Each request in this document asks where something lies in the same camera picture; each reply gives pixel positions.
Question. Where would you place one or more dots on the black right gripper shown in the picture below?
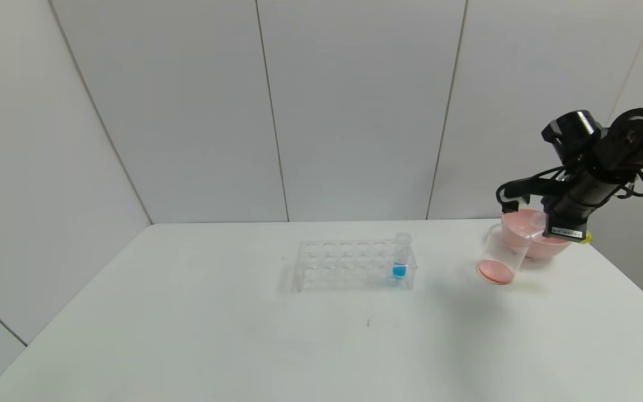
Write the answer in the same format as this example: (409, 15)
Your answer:
(566, 229)

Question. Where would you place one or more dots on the test tube with yellow pigment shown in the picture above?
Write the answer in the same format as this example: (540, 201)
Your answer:
(586, 238)

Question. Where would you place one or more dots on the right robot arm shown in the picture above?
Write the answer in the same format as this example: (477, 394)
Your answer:
(623, 139)

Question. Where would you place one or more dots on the clear plastic beaker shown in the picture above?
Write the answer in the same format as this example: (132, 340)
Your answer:
(497, 271)

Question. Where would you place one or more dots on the test tube with blue pigment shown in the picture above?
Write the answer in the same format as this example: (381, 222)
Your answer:
(399, 272)

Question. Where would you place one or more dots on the clear plastic test tube rack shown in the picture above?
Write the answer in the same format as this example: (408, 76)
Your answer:
(344, 273)

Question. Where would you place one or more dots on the pink bowl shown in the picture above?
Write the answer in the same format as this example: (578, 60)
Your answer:
(522, 229)

